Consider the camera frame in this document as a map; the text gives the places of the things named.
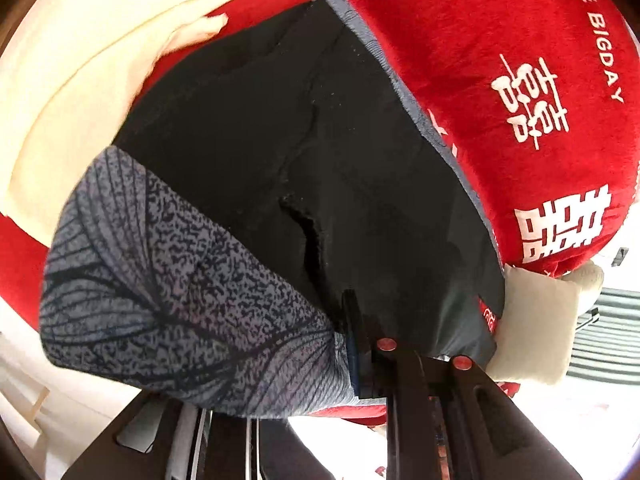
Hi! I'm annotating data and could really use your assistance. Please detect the black pants with patterned waistband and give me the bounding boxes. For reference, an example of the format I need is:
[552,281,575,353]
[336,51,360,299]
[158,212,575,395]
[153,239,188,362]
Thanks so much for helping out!
[39,0,503,418]

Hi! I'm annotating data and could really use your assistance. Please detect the cream pillow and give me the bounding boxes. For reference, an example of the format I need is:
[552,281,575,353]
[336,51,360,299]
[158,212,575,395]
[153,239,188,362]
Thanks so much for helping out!
[486,261,604,386]

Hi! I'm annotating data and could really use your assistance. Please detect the green striped cloth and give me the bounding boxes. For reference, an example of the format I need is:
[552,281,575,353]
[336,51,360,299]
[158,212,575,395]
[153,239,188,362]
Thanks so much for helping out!
[567,288,640,387]

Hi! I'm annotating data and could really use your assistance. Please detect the red blanket with white characters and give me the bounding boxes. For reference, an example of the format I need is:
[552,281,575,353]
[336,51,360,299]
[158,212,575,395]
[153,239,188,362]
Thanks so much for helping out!
[0,0,640,426]

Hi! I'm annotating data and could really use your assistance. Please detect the cream bed sheet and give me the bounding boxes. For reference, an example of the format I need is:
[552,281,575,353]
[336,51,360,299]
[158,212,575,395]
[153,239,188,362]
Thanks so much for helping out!
[1,0,232,244]

